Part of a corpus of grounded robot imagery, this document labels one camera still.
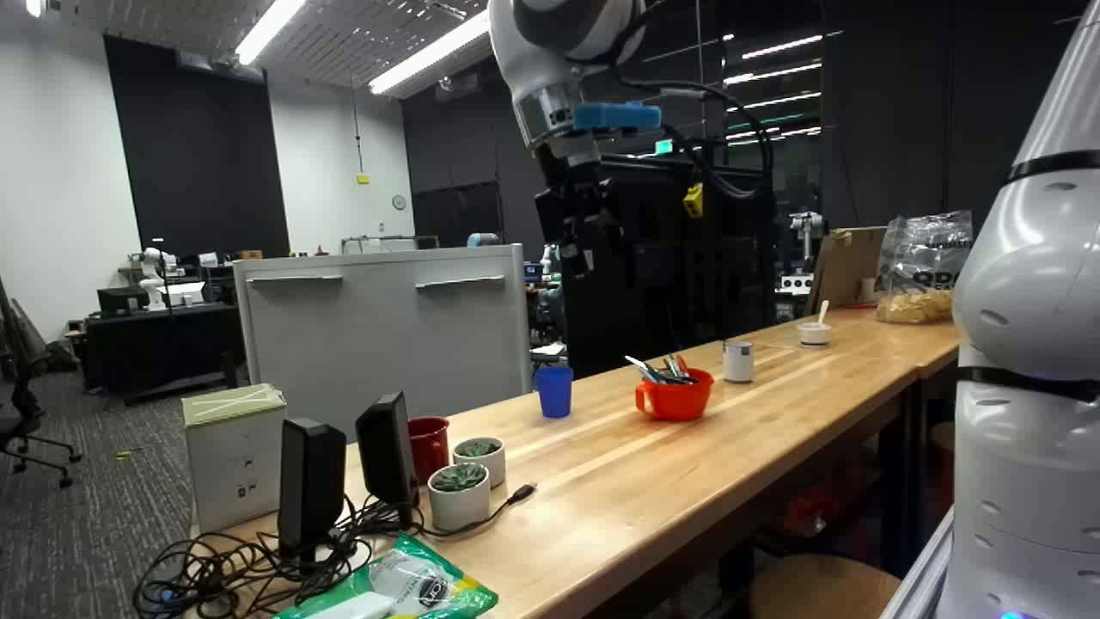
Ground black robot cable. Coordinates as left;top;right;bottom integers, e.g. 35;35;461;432
604;45;785;207

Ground green wipes package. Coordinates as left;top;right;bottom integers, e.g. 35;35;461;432
272;533;504;619

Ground black speaker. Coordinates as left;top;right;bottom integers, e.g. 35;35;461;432
276;416;351;567
353;388;421;528

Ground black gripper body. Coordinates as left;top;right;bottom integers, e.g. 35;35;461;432
538;129;659;246

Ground black office chair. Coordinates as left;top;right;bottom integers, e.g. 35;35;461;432
0;278;85;491

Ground brown cardboard box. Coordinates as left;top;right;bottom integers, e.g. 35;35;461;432
813;223;886;310

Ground red cup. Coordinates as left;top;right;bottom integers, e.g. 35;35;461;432
405;416;454;483

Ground round wooden stool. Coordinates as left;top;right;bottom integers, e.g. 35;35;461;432
750;551;906;619

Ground black background desk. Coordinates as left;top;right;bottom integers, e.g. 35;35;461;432
82;298;243;398

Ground clear plastic snack bag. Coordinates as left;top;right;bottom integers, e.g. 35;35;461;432
873;210;976;330

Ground tall black cabinet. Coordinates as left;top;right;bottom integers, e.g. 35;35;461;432
533;150;785;378

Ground white cardboard box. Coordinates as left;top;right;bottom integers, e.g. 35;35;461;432
179;382;288;536

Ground red bowl with markers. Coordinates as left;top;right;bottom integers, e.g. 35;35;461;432
633;368;718;424

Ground black audio cable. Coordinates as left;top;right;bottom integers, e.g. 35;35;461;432
421;481;540;541

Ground white metal can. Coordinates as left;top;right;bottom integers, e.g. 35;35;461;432
718;335;760;385

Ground tangled black cables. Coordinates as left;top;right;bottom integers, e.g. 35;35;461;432
131;522;383;619

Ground blue plastic cup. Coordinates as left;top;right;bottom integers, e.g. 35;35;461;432
533;361;573;420

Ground ceiling light strip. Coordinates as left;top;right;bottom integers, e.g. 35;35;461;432
233;0;310;67
364;5;494;98

